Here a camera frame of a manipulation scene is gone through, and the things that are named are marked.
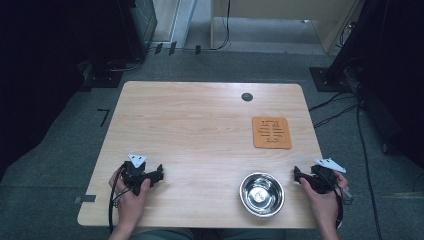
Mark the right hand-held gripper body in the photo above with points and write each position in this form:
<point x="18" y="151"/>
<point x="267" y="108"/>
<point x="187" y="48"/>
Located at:
<point x="325" y="173"/>

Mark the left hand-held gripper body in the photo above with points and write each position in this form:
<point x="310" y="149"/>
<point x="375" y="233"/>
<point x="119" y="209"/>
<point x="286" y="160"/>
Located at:
<point x="135" y="170"/>

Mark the person's right hand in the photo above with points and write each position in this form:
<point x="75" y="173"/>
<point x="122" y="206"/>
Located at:
<point x="325" y="200"/>

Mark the person's left hand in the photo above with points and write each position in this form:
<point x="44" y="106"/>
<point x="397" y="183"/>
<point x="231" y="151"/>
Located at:
<point x="130" y="204"/>

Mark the stainless steel bowl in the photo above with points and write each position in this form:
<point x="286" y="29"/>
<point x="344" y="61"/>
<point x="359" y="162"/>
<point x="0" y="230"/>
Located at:
<point x="262" y="194"/>

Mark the orange cork mat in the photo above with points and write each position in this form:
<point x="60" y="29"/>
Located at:
<point x="271" y="132"/>

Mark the grey tape strip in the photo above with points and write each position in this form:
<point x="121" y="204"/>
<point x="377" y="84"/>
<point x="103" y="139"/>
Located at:
<point x="85" y="199"/>

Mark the black tape corner mark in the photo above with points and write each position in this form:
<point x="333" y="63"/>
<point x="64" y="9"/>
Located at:
<point x="104" y="116"/>

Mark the black table grommet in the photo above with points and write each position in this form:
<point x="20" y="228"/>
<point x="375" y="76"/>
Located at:
<point x="247" y="97"/>

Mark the black stand base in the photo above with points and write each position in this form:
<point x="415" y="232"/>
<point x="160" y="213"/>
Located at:
<point x="325" y="79"/>
<point x="100" y="77"/>

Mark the dark cabinet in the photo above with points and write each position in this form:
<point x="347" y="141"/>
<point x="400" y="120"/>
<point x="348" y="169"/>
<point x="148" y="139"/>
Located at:
<point x="138" y="26"/>

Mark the wooden partition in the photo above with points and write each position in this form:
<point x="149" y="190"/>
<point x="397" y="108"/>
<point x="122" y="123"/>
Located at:
<point x="283" y="20"/>

